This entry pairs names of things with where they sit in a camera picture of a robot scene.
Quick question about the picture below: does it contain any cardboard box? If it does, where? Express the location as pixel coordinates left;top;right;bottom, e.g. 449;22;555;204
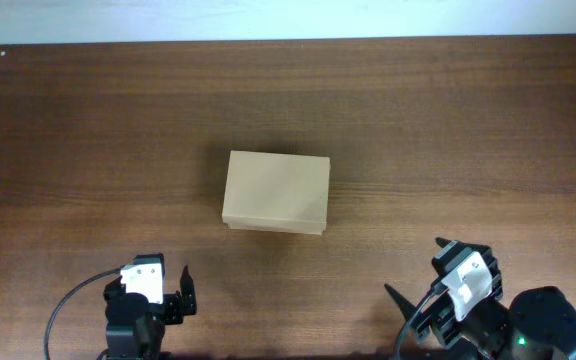
222;151;331;235

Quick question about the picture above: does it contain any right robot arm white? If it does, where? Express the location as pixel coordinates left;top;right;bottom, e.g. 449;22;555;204
384;237;576;360

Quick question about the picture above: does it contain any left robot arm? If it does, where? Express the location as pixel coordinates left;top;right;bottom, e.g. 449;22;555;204
104;264;197;360

